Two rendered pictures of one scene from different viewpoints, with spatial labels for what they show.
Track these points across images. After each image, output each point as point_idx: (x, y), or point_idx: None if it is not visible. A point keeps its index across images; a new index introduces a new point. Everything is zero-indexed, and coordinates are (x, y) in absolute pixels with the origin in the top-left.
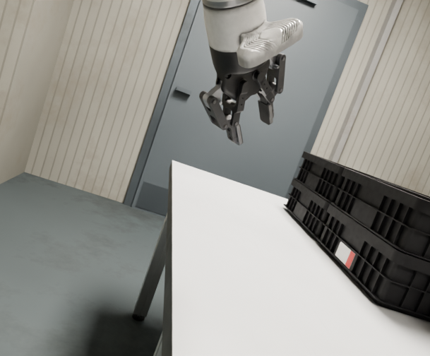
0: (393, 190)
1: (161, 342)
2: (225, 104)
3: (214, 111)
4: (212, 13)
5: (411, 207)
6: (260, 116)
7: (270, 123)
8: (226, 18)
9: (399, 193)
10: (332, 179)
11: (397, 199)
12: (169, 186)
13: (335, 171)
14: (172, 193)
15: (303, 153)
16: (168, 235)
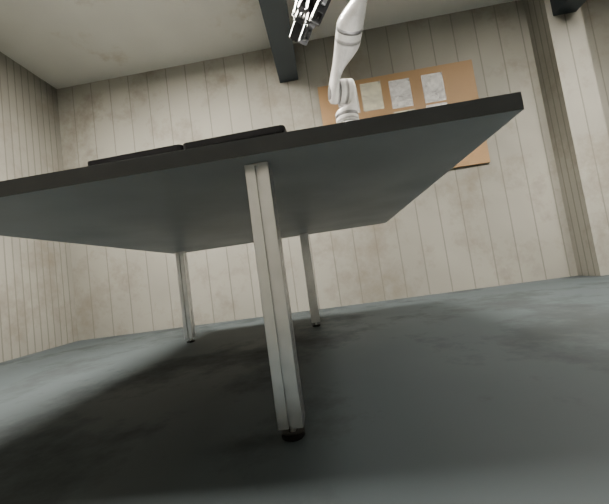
0: (256, 130)
1: (267, 233)
2: (311, 9)
3: (327, 7)
4: None
5: (279, 130)
6: (291, 34)
7: (297, 40)
8: None
9: (262, 130)
10: None
11: (264, 132)
12: (18, 187)
13: (173, 150)
14: (99, 164)
15: (89, 163)
16: (218, 153)
